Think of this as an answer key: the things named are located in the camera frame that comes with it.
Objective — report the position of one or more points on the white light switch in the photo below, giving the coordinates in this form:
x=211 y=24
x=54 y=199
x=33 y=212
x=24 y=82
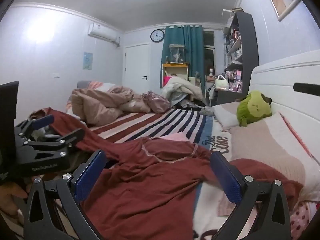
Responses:
x=56 y=75

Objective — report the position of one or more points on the dark desk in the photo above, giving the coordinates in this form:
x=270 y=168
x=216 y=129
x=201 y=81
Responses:
x=230 y=96

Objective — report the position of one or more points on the white bed headboard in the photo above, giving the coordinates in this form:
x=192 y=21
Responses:
x=280 y=80

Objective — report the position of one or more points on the yellow shelf unit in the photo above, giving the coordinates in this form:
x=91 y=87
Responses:
x=175 y=66

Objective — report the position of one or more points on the small white pink pillow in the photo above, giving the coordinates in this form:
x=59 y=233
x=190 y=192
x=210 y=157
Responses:
x=225 y=115

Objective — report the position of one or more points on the white door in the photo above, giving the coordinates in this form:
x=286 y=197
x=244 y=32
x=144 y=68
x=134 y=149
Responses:
x=136 y=67

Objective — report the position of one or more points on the teal curtain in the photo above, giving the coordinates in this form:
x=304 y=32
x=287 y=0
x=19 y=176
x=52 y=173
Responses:
x=190 y=45

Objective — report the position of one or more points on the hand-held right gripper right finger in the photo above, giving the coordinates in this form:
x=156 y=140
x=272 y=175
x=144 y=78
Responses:
x=228 y=178

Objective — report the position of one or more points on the dark red garment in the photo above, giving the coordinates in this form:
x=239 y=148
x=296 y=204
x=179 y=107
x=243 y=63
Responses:
x=150 y=180

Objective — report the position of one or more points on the pink garment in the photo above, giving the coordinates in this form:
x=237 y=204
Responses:
x=177 y=137

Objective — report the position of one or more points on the white handbag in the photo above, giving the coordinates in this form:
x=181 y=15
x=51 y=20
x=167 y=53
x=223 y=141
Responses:
x=222 y=83

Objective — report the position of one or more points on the pink satin cloth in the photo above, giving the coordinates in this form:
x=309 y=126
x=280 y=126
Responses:
x=155 y=102

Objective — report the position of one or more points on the person's left hand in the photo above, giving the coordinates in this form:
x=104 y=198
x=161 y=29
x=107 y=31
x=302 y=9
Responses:
x=11 y=193

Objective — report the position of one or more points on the green plush toy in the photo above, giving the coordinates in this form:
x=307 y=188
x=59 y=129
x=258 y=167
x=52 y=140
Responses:
x=252 y=108

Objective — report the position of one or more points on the round wall clock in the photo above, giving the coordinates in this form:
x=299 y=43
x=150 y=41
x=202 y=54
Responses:
x=157 y=35

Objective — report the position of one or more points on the mannequin head with wig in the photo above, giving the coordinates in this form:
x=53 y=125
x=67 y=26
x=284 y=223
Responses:
x=211 y=70

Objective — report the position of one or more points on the striped fleece blanket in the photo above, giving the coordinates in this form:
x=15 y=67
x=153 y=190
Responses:
x=162 y=122

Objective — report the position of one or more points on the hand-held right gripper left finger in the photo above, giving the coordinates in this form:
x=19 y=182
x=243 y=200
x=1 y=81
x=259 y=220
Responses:
x=90 y=175

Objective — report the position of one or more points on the dark grey bookshelf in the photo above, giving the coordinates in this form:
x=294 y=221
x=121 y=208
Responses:
x=247 y=42

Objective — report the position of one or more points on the beige duvet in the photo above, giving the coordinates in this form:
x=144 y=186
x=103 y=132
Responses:
x=100 y=105

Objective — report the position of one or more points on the small blue wall poster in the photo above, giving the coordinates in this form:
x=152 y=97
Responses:
x=87 y=60

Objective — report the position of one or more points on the pink dotted cloth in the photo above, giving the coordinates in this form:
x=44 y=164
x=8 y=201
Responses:
x=303 y=220

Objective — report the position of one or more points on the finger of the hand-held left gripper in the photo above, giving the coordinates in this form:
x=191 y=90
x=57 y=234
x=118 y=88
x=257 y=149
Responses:
x=43 y=120
x=72 y=134

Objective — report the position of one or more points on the glass tank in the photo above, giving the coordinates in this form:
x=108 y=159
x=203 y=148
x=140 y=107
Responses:
x=176 y=53

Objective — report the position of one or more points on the white air conditioner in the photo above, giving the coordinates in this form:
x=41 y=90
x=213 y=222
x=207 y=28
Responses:
x=103 y=33

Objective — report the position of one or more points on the window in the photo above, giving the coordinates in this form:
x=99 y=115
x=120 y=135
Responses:
x=208 y=55

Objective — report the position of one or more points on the large pink beige pillow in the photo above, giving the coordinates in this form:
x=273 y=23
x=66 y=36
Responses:
x=262 y=145

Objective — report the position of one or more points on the magenta bag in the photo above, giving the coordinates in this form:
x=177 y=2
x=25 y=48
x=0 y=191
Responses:
x=167 y=81

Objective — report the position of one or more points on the white duvet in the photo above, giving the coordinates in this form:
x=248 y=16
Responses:
x=180 y=87

